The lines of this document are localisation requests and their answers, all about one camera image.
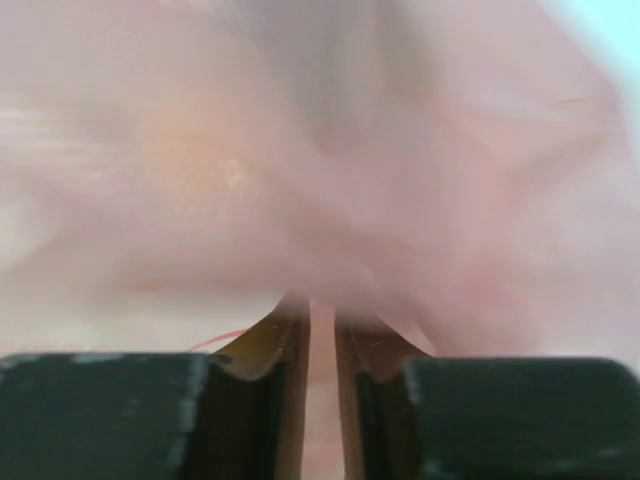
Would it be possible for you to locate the pink plastic bag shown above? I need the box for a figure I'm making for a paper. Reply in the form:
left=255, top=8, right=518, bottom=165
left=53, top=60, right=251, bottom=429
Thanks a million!
left=1, top=1, right=639, bottom=479

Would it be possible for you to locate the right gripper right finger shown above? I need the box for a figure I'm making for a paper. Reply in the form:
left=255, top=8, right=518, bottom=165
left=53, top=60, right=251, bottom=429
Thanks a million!
left=335, top=314, right=639, bottom=479

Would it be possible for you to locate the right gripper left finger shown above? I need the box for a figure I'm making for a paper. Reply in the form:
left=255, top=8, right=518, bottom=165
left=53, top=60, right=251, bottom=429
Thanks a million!
left=1, top=298, right=310, bottom=480

